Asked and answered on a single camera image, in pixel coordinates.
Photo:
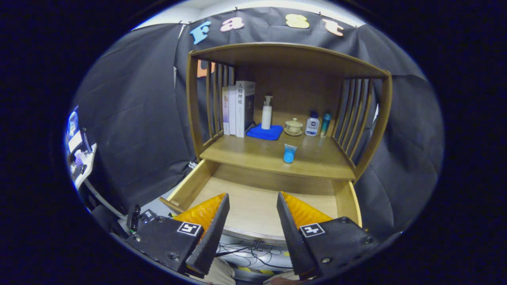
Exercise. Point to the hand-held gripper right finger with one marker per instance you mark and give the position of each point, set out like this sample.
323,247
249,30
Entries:
293,237

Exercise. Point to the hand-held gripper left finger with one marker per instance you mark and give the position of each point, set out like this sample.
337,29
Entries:
214,237

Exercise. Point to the wooden drawer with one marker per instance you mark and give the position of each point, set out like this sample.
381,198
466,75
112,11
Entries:
253,206

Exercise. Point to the blue and white tube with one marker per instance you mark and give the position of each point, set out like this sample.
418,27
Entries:
289,154

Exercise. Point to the wooden countertop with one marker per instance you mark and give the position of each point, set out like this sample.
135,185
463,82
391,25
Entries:
245,152

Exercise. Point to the wooden cabinet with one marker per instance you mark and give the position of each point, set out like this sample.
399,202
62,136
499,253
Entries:
293,59

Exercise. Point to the light cloth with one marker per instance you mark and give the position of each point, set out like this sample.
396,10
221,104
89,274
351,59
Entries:
220,273

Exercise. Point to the yellow and black floor tape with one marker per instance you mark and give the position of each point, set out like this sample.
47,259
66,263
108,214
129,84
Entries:
257,270

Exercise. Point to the blue folded cloth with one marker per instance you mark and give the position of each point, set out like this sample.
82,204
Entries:
263,133

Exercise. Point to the beige lidded teacup with saucer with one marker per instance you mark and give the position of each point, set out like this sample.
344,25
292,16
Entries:
293,126

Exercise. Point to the white bottle with blue label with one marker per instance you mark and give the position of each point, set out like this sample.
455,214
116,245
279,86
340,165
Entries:
312,126

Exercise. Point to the teal slim bottle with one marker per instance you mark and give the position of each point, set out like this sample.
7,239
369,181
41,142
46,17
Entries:
325,126

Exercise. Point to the white pump bottle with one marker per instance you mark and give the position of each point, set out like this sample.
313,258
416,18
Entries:
266,116

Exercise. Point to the thin purple book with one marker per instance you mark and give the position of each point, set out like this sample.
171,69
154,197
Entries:
225,111

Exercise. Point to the white cluttered side desk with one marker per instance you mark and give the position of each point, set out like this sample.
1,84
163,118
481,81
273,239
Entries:
81,158

